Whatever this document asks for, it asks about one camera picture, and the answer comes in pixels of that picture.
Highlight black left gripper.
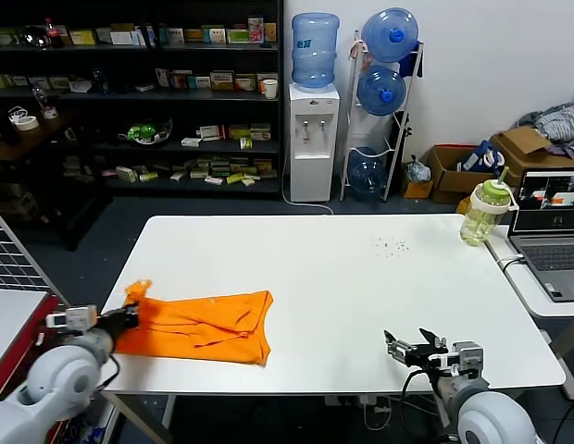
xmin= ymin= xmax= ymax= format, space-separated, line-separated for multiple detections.
xmin=97 ymin=300 xmax=143 ymax=332

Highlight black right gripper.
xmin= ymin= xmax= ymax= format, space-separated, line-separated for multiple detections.
xmin=382 ymin=327 xmax=455 ymax=371

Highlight orange t-shirt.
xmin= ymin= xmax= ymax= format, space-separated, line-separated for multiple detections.
xmin=113 ymin=278 xmax=274 ymax=368

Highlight pile of grey clothes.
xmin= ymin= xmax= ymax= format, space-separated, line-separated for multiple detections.
xmin=516 ymin=103 xmax=574 ymax=158

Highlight white power strip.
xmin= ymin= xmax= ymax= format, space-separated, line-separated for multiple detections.
xmin=324 ymin=395 xmax=391 ymax=409

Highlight scattered dark crumbs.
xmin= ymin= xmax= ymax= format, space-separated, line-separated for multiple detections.
xmin=372 ymin=237 xmax=411 ymax=253

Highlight white side desk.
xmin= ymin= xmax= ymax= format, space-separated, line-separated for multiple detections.
xmin=483 ymin=225 xmax=574 ymax=401

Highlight red and white cart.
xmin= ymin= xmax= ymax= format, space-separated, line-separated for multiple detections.
xmin=0 ymin=289 xmax=70 ymax=444

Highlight green lid drinking bottle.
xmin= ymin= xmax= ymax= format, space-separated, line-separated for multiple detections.
xmin=458 ymin=165 xmax=519 ymax=248

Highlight grey laptop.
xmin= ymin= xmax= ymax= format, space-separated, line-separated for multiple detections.
xmin=506 ymin=166 xmax=574 ymax=303

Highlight small yellow cardboard box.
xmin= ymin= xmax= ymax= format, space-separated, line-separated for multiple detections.
xmin=400 ymin=177 xmax=434 ymax=200

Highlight red edged cardboard box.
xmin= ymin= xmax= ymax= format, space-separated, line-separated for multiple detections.
xmin=425 ymin=144 xmax=496 ymax=204

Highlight grey plastic bag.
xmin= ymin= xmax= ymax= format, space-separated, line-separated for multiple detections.
xmin=405 ymin=154 xmax=431 ymax=183

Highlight green and white bowl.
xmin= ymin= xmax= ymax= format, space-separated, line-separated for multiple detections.
xmin=118 ymin=117 xmax=174 ymax=147

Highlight blue shopping bag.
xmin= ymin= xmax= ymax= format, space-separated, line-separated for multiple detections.
xmin=455 ymin=140 xmax=505 ymax=174

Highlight brown wooden table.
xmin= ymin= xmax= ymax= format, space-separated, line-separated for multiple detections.
xmin=0 ymin=109 xmax=80 ymax=253

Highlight white water dispenser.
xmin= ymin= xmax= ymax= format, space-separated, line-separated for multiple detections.
xmin=288 ymin=82 xmax=340 ymax=203

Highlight black shelving unit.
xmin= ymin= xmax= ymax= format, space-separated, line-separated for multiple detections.
xmin=0 ymin=0 xmax=284 ymax=201

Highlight white metal jug rack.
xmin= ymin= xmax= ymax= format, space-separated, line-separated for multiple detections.
xmin=340 ymin=29 xmax=425 ymax=204

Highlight large open cardboard box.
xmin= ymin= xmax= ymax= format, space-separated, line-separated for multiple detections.
xmin=490 ymin=124 xmax=574 ymax=186

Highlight cola bottle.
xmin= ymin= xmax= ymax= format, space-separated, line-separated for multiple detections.
xmin=44 ymin=17 xmax=66 ymax=49

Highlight shiny silver kettle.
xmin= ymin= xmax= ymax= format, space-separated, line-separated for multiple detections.
xmin=20 ymin=24 xmax=50 ymax=50

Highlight pink rag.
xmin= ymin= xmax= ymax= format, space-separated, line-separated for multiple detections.
xmin=346 ymin=40 xmax=371 ymax=65

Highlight upright blue water jug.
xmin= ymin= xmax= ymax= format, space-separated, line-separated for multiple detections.
xmin=291 ymin=12 xmax=340 ymax=90

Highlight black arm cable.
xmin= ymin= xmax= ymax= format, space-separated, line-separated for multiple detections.
xmin=94 ymin=351 xmax=120 ymax=395
xmin=401 ymin=367 xmax=437 ymax=434

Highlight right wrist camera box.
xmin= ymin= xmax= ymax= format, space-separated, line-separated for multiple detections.
xmin=430 ymin=340 xmax=485 ymax=376

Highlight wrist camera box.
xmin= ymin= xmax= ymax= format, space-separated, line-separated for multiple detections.
xmin=430 ymin=340 xmax=485 ymax=376
xmin=44 ymin=303 xmax=99 ymax=332

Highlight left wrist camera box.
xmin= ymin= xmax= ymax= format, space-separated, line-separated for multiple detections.
xmin=44 ymin=303 xmax=99 ymax=332

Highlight white wire grid panel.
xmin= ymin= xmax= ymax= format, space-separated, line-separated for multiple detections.
xmin=0 ymin=203 xmax=73 ymax=320

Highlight white dispenser power cable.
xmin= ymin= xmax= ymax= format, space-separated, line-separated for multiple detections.
xmin=281 ymin=138 xmax=337 ymax=216

